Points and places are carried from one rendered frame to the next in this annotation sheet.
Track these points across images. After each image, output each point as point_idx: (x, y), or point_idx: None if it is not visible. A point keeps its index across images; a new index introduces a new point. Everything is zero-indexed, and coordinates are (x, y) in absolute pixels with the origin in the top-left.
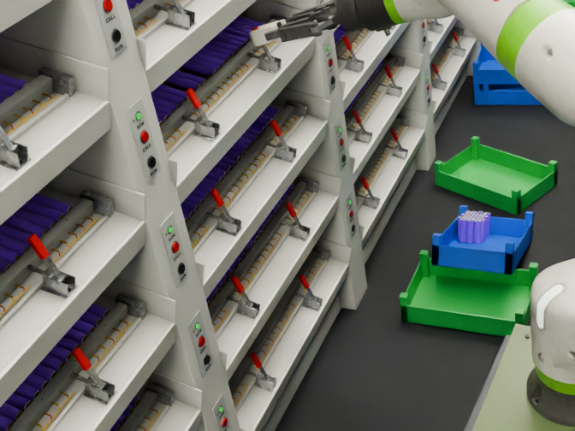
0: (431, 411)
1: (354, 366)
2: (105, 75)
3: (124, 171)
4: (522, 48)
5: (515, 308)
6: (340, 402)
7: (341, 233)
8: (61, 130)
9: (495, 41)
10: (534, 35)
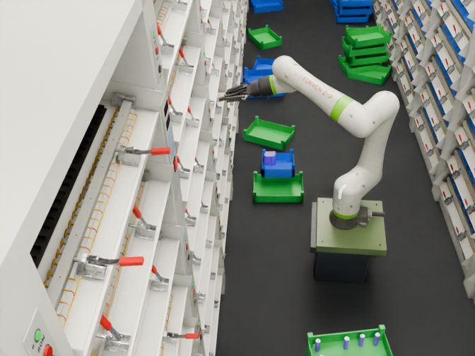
0: (278, 235)
1: (241, 223)
2: (210, 134)
3: (208, 165)
4: (341, 114)
5: (296, 190)
6: (242, 239)
7: (228, 169)
8: (203, 156)
9: (330, 111)
10: (345, 110)
